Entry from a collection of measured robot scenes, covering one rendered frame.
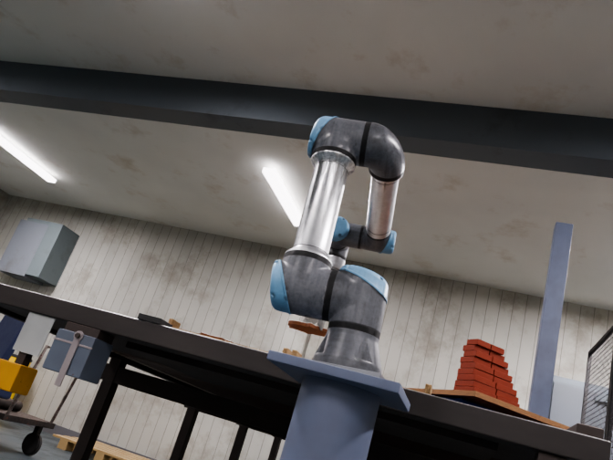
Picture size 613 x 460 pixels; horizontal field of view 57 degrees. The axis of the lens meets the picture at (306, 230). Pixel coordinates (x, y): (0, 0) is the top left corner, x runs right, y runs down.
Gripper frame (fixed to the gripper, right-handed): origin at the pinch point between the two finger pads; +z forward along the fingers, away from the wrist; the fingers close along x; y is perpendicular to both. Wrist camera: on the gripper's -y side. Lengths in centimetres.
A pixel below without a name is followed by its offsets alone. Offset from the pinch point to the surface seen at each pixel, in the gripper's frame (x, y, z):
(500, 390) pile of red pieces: 7, 97, -8
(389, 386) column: -67, -19, 20
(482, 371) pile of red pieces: 10, 88, -13
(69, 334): 29, -61, 22
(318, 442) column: -55, -23, 33
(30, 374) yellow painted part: 41, -65, 36
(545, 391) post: 54, 187, -31
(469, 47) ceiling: 50, 82, -197
